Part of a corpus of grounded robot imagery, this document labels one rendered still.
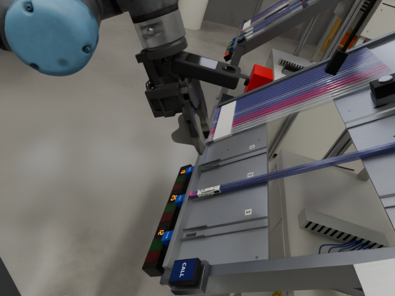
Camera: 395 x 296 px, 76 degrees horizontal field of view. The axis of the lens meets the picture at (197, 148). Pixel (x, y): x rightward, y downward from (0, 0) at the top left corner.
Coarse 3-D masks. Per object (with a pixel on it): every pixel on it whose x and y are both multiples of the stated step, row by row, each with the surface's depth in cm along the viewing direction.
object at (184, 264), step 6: (180, 264) 44; (186, 264) 43; (192, 264) 42; (174, 270) 43; (180, 270) 43; (186, 270) 42; (192, 270) 41; (174, 276) 42; (180, 276) 42; (186, 276) 41; (192, 276) 41
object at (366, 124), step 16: (368, 48) 77; (384, 48) 72; (352, 96) 63; (368, 96) 60; (352, 112) 58; (368, 112) 56; (384, 112) 53; (352, 128) 54; (368, 128) 52; (384, 128) 50; (368, 144) 49; (368, 160) 46; (384, 160) 44; (384, 176) 42; (384, 192) 40; (384, 208) 38
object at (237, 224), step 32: (256, 128) 74; (224, 160) 70; (256, 160) 63; (224, 192) 60; (256, 192) 54; (192, 224) 57; (224, 224) 52; (256, 224) 48; (192, 256) 50; (224, 256) 46; (256, 256) 43
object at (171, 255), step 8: (208, 136) 83; (208, 144) 81; (200, 160) 73; (200, 168) 72; (192, 176) 68; (192, 184) 65; (184, 200) 61; (184, 208) 59; (184, 216) 58; (176, 224) 56; (184, 224) 57; (176, 232) 54; (176, 240) 53; (168, 248) 51; (176, 248) 52; (168, 256) 50; (176, 256) 51; (168, 264) 49
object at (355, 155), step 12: (384, 144) 45; (336, 156) 49; (348, 156) 47; (360, 156) 46; (372, 156) 46; (288, 168) 53; (300, 168) 51; (312, 168) 50; (240, 180) 58; (252, 180) 56; (264, 180) 55
